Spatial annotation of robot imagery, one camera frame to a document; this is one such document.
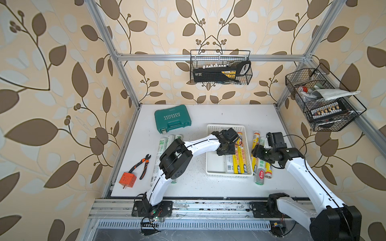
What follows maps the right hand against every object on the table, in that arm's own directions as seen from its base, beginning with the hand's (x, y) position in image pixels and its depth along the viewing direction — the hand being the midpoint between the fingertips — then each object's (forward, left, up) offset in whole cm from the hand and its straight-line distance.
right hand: (256, 152), depth 83 cm
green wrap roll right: (-9, -1, -6) cm, 11 cm away
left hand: (+2, +11, -5) cm, 13 cm away
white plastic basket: (-2, +22, -9) cm, 24 cm away
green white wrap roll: (-3, +15, -7) cm, 17 cm away
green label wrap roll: (+17, +46, -7) cm, 49 cm away
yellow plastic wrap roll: (-3, +11, -7) cm, 13 cm away
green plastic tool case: (+33, +49, -5) cm, 59 cm away
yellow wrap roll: (+1, +7, -7) cm, 10 cm away
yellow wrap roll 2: (+12, -5, -7) cm, 15 cm away
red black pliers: (+2, +64, -9) cm, 65 cm away
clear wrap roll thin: (+14, +51, -6) cm, 53 cm away
